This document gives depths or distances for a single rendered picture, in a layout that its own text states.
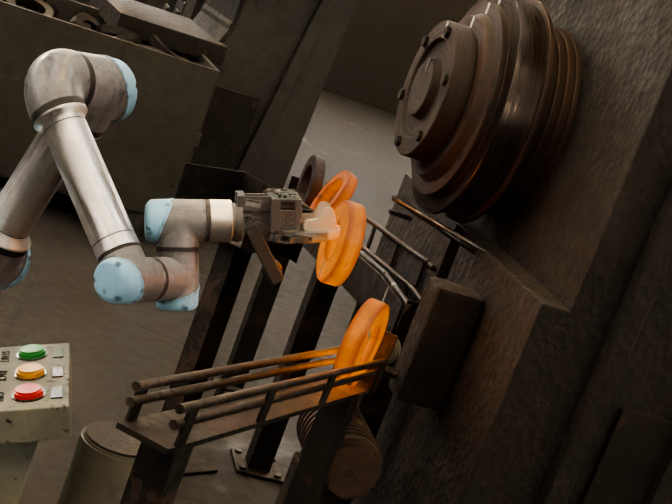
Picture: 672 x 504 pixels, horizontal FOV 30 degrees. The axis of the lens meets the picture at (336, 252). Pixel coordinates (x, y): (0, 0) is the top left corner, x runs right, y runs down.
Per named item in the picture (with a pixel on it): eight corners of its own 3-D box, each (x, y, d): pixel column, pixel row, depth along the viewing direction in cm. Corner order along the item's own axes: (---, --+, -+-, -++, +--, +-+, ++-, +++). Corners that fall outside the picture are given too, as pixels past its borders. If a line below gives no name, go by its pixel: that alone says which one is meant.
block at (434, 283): (434, 398, 248) (478, 287, 243) (445, 415, 241) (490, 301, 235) (385, 385, 245) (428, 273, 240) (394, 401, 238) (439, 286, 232)
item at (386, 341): (375, 391, 223) (398, 336, 221) (374, 392, 222) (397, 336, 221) (339, 374, 225) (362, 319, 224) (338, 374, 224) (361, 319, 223)
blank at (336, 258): (354, 196, 232) (337, 191, 231) (374, 215, 218) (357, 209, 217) (325, 274, 235) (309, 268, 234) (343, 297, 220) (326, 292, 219)
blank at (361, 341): (351, 400, 218) (334, 392, 219) (391, 325, 224) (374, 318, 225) (347, 369, 204) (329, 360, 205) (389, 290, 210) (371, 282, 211)
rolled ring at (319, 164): (320, 156, 354) (331, 160, 355) (307, 152, 372) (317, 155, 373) (300, 219, 356) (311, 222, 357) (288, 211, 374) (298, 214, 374)
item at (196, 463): (157, 424, 332) (245, 171, 316) (220, 474, 316) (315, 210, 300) (96, 428, 317) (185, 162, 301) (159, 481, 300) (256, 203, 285)
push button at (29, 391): (44, 393, 175) (43, 381, 175) (43, 404, 171) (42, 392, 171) (14, 395, 174) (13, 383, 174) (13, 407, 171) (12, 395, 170)
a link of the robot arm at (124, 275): (30, 28, 211) (142, 286, 200) (75, 36, 220) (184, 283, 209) (-14, 65, 216) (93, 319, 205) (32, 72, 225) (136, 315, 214)
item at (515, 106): (419, 189, 280) (496, -13, 270) (483, 251, 236) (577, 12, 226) (393, 181, 279) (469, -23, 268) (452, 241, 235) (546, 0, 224)
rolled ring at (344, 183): (298, 233, 345) (307, 240, 346) (341, 199, 334) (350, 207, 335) (313, 192, 359) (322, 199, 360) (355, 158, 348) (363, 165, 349)
